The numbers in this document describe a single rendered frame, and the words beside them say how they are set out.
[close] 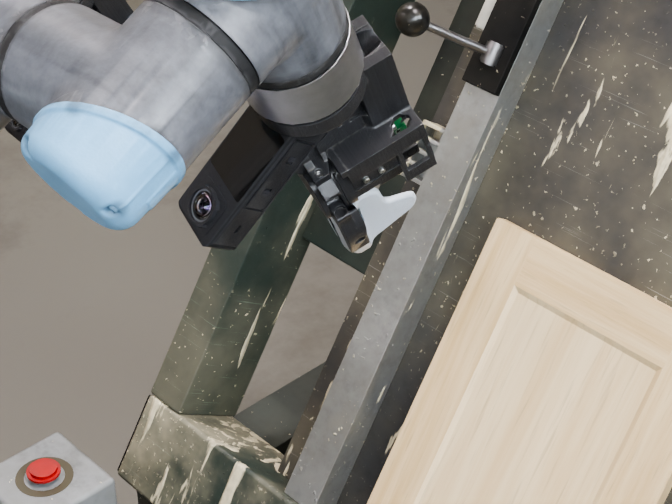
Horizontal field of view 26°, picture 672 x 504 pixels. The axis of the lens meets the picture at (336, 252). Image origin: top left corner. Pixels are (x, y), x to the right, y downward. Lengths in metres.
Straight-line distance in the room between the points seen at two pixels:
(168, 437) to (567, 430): 0.55
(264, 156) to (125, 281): 2.77
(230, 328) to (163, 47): 1.12
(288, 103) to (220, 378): 1.07
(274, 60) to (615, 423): 0.85
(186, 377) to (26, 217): 2.13
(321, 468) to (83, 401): 1.64
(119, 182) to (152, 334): 2.74
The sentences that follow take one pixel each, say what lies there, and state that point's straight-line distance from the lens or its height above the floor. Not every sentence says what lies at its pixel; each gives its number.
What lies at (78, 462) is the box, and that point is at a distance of 1.78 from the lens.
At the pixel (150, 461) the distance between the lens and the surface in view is 1.89.
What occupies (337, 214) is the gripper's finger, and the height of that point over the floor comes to 1.61.
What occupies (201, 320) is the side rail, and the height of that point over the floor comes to 1.01.
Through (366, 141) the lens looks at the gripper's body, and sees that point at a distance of 0.92.
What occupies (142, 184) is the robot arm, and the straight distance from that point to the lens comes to 0.74.
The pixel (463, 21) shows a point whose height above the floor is 1.35.
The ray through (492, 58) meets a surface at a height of 1.39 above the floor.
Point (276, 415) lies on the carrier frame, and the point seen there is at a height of 0.79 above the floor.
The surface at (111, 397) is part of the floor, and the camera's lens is 3.31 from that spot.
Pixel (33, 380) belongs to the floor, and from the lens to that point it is 3.39.
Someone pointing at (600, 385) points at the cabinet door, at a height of 1.14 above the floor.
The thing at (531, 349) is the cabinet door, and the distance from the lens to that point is 1.59.
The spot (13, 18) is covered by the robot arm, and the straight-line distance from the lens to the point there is 0.81.
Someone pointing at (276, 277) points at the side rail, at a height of 1.04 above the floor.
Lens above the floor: 2.13
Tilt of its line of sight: 35 degrees down
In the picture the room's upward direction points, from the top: straight up
